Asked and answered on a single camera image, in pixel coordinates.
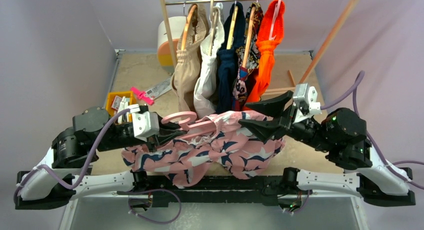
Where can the yellow plastic bin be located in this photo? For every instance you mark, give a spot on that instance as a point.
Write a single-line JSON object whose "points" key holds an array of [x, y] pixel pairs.
{"points": [[114, 99]]}

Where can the orange shorts on hanger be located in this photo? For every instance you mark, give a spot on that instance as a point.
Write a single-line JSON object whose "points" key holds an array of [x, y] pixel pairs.
{"points": [[266, 48]]}

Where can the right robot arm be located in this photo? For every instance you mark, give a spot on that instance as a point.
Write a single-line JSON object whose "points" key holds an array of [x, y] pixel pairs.
{"points": [[342, 136]]}

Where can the beige shorts on hanger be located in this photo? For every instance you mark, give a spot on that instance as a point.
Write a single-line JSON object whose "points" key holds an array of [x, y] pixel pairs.
{"points": [[189, 60]]}

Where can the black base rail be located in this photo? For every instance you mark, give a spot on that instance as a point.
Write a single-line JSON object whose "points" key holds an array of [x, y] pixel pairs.
{"points": [[263, 190]]}

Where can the printed flat package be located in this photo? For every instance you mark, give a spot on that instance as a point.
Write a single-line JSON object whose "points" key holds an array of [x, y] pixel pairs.
{"points": [[159, 89]]}

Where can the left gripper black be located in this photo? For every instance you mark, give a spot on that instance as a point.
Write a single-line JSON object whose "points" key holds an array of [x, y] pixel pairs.
{"points": [[167, 131]]}

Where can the orange hanger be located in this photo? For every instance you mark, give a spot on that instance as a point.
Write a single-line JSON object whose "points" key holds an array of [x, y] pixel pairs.
{"points": [[187, 26]]}

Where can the pink shark print shorts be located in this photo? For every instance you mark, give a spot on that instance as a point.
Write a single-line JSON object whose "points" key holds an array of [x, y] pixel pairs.
{"points": [[185, 162]]}

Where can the white shorts on hanger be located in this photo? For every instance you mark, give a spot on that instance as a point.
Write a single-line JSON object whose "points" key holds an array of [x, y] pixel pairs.
{"points": [[205, 91]]}

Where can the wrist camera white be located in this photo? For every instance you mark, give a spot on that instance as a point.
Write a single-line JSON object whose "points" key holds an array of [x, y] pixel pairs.
{"points": [[305, 100], [145, 123]]}

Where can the pink plastic clip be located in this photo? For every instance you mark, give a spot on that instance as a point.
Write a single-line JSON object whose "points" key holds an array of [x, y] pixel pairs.
{"points": [[142, 95]]}

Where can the patterned shorts on hanger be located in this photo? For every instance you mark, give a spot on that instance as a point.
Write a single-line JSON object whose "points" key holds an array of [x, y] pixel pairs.
{"points": [[248, 58]]}

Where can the navy shorts on hanger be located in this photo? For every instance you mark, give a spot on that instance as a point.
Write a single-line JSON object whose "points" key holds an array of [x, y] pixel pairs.
{"points": [[228, 60]]}

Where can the round drawer cabinet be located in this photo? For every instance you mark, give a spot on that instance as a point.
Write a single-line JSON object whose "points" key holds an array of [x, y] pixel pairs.
{"points": [[164, 55]]}

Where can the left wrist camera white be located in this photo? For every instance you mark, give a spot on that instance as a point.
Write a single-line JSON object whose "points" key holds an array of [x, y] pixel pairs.
{"points": [[145, 123]]}

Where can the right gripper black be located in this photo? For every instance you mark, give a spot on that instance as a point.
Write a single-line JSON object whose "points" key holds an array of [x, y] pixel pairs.
{"points": [[286, 121]]}

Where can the pink plastic hanger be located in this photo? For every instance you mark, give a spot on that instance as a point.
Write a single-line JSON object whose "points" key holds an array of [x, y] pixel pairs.
{"points": [[191, 125], [274, 18]]}

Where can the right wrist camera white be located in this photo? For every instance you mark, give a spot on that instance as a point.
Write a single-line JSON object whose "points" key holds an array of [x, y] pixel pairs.
{"points": [[305, 100]]}

